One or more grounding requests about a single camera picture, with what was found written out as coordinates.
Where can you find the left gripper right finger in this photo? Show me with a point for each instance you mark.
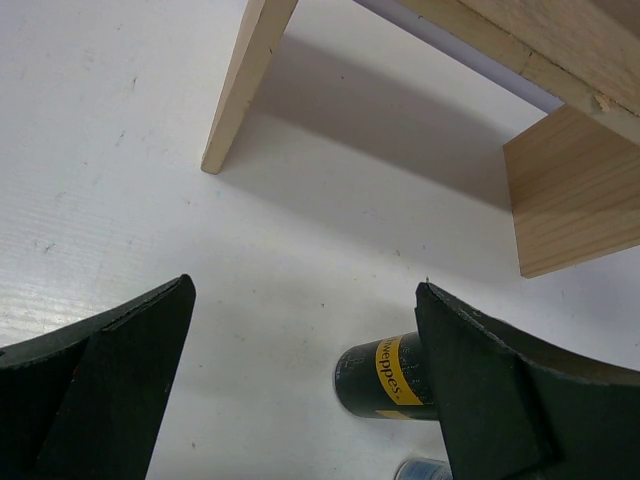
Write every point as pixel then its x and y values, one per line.
pixel 513 406

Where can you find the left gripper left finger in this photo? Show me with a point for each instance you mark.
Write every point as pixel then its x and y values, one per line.
pixel 87 401

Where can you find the wooden two-tier shelf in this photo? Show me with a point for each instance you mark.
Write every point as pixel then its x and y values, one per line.
pixel 497 166

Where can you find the silver blue can centre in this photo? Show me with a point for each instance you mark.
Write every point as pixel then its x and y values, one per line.
pixel 423 469

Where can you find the black can far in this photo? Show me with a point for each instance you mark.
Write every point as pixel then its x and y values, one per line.
pixel 386 379

